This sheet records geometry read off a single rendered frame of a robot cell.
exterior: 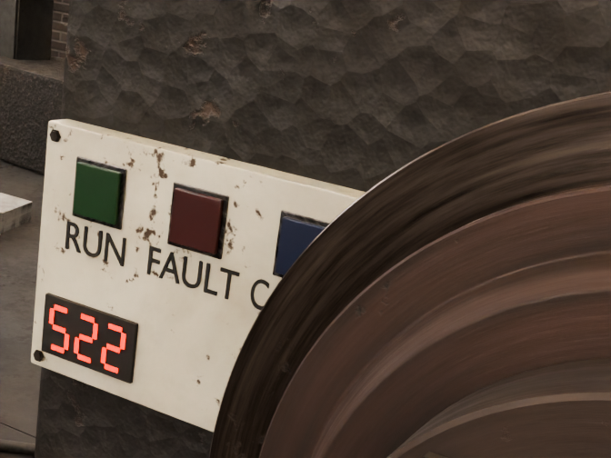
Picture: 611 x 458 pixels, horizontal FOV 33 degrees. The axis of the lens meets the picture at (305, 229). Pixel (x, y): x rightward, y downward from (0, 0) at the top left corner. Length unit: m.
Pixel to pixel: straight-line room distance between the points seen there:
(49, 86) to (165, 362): 5.15
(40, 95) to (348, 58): 5.29
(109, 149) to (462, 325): 0.35
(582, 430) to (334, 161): 0.32
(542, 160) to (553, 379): 0.10
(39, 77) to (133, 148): 5.21
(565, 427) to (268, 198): 0.32
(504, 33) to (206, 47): 0.20
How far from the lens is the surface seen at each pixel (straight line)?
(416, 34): 0.61
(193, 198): 0.66
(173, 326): 0.70
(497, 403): 0.37
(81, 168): 0.71
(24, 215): 4.97
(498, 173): 0.44
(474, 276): 0.43
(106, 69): 0.73
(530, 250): 0.42
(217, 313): 0.67
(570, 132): 0.43
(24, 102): 6.01
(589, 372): 0.38
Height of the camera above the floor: 1.37
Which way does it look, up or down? 15 degrees down
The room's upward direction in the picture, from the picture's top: 8 degrees clockwise
